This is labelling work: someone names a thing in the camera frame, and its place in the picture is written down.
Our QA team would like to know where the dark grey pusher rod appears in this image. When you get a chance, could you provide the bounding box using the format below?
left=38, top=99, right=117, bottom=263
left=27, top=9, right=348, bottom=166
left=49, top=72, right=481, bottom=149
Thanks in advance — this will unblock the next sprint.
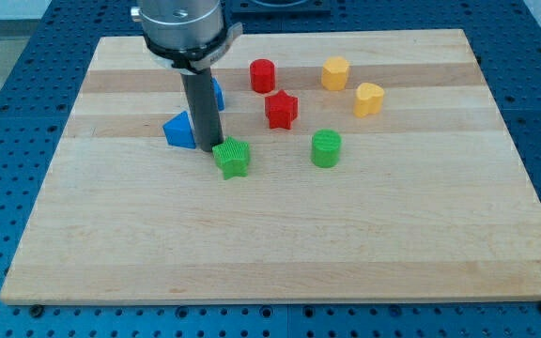
left=181, top=68, right=224, bottom=152

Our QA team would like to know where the blue triangle block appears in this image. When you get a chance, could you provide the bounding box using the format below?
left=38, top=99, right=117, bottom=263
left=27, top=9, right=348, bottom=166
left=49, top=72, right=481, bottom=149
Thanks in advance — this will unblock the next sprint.
left=162, top=111, right=196, bottom=149

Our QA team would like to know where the green star block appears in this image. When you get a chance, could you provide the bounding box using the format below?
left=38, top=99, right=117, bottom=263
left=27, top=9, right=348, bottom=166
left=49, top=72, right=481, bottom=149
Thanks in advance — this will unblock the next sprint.
left=212, top=137, right=251, bottom=179

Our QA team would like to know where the red star block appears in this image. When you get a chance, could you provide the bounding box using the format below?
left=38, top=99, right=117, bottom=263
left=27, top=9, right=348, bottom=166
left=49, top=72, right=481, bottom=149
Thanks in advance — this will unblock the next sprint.
left=265, top=90, right=299, bottom=130

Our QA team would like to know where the blue block behind rod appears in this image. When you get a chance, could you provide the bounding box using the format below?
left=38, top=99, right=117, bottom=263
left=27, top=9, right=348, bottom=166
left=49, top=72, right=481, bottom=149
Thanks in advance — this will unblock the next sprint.
left=212, top=78, right=224, bottom=111

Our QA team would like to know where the red cylinder block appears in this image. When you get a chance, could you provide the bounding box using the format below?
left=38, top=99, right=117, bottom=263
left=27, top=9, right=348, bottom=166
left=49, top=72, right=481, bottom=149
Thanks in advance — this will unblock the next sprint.
left=250, top=58, right=275, bottom=94

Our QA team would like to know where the yellow hexagon block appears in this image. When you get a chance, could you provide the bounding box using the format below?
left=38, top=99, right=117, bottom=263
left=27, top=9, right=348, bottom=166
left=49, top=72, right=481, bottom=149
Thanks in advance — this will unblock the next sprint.
left=321, top=56, right=349, bottom=91

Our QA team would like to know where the green cylinder block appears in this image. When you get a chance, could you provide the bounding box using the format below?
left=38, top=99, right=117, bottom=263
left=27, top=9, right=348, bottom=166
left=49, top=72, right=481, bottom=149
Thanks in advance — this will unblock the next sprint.
left=311, top=129, right=342, bottom=168

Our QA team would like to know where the yellow heart block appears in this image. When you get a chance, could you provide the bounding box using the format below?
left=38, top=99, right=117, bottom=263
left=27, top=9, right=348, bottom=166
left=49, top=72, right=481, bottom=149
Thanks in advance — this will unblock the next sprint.
left=353, top=83, right=385, bottom=117

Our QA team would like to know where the wooden board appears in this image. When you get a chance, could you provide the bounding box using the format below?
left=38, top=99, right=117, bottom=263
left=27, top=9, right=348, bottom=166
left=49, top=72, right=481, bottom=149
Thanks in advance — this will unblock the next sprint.
left=0, top=29, right=541, bottom=305

